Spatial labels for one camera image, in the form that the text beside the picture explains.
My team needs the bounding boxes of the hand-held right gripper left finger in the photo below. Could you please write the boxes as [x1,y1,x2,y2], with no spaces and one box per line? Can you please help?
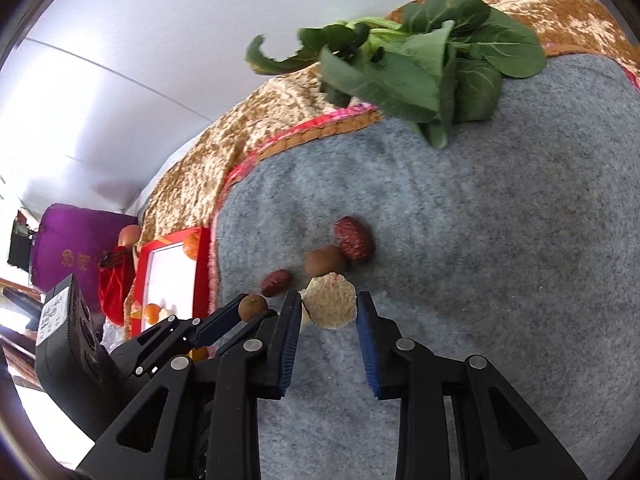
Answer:
[75,290,303,480]

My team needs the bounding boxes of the gold velvet tablecloth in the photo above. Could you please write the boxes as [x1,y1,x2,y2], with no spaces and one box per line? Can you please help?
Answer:
[137,0,638,248]

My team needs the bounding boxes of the green bok choy bunch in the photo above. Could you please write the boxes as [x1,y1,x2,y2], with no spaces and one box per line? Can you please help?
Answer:
[245,0,547,150]

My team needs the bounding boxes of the black box device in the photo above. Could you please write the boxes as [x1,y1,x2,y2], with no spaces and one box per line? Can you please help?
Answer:
[7,210,38,273]

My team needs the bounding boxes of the purple tote bag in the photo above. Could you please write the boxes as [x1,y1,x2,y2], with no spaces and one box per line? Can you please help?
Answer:
[29,203,141,318]

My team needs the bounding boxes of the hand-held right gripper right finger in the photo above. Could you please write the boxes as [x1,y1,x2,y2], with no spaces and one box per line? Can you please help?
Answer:
[356,290,588,480]

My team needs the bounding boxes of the large wrinkled red date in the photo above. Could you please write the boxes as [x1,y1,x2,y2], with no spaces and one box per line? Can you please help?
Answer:
[334,216,375,262]

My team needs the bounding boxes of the red square tray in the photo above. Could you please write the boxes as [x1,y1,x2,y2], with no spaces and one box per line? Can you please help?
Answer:
[127,226,211,338]

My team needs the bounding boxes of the pinkish apple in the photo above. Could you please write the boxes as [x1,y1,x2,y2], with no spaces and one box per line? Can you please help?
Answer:
[117,225,142,250]

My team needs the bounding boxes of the grey felt tray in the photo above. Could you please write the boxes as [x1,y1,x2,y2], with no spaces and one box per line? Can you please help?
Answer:
[207,45,640,311]

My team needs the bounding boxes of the red velvet drawstring pouch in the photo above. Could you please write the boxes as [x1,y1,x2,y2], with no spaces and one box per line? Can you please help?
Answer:
[97,245,137,327]

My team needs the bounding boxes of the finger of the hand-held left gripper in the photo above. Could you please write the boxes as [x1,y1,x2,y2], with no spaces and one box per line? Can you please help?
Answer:
[132,294,253,378]
[215,309,280,358]

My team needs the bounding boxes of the grey felt mat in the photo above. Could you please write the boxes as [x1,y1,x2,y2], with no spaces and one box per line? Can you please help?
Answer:
[212,52,640,480]

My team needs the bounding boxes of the brown longan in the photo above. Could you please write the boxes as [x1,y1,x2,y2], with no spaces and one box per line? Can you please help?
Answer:
[304,245,349,279]
[237,294,269,322]

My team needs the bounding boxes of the small red date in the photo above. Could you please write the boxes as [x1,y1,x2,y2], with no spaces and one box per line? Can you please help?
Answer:
[260,269,293,297]

